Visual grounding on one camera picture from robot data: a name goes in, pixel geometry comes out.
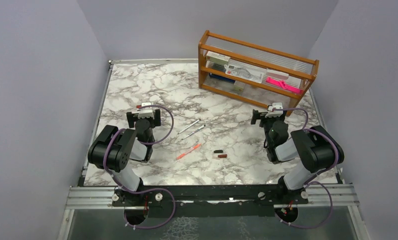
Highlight white board marker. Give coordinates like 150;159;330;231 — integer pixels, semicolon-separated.
177;118;201;135
181;124;206;140

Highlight orange highlighter pen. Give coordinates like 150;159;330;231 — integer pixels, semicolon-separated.
176;143;202;160

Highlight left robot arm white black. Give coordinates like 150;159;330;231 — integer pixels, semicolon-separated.
87;108;161;206

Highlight pink plastic item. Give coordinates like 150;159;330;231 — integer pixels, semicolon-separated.
265;77;302;94

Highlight small cream box lower shelf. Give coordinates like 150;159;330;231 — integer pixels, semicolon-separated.
233;81;246;93

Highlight white printed flat package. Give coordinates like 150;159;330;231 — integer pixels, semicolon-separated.
224;62;265;83

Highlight white pink flat box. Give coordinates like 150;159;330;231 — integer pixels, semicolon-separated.
266;69;289;80

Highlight wooden orange shelf rack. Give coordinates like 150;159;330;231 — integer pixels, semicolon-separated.
197;30;320;109

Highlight black marker cap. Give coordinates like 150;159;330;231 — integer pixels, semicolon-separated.
213;149;224;154

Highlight blue box lower shelf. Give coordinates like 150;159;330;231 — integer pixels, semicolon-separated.
208;73;236;84

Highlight white box top shelf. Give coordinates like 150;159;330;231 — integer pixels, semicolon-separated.
206;51;231;65

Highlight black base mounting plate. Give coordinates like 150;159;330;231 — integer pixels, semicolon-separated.
111;184;309;219

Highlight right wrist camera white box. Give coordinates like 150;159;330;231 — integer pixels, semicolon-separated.
265;102;284;118

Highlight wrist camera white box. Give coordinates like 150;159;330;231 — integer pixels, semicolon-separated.
265;102;284;118
137;102;155;119

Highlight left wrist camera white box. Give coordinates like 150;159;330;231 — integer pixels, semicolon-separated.
137;102;155;119

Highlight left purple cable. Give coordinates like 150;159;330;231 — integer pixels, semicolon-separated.
101;104;177;230

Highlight aluminium frame rail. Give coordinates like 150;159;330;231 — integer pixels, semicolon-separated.
65;184;360;210

